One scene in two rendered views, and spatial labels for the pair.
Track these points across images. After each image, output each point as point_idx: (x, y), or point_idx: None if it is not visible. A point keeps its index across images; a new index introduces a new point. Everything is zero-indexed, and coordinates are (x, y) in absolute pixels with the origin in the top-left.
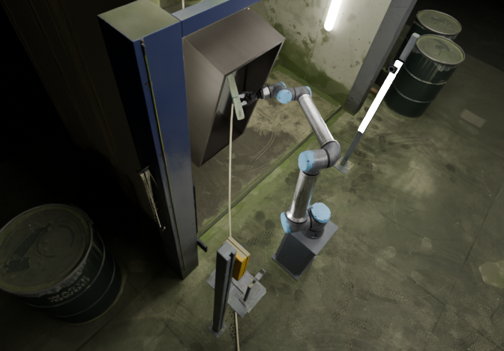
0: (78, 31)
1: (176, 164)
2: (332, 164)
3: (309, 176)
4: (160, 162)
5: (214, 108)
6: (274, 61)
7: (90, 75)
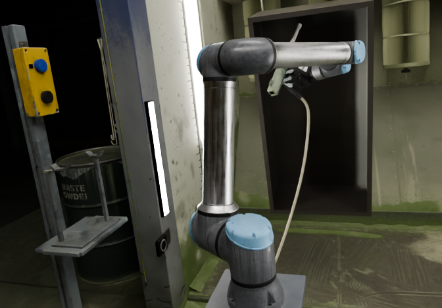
0: None
1: (117, 37)
2: (224, 55)
3: (203, 83)
4: (100, 20)
5: (254, 78)
6: (372, 48)
7: None
